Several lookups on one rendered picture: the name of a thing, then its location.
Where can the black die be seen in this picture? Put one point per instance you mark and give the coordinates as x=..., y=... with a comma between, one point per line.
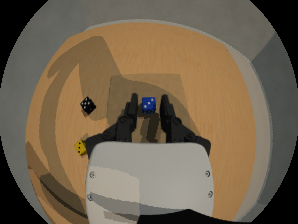
x=88, y=105

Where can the blue die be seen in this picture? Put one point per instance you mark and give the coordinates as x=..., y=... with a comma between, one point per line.
x=148, y=105

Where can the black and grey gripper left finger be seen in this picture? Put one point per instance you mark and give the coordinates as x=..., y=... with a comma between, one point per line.
x=120, y=131

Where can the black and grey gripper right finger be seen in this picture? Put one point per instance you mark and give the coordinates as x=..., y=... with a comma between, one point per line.
x=175, y=131

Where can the yellow die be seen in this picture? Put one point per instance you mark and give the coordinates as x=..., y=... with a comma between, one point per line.
x=81, y=147

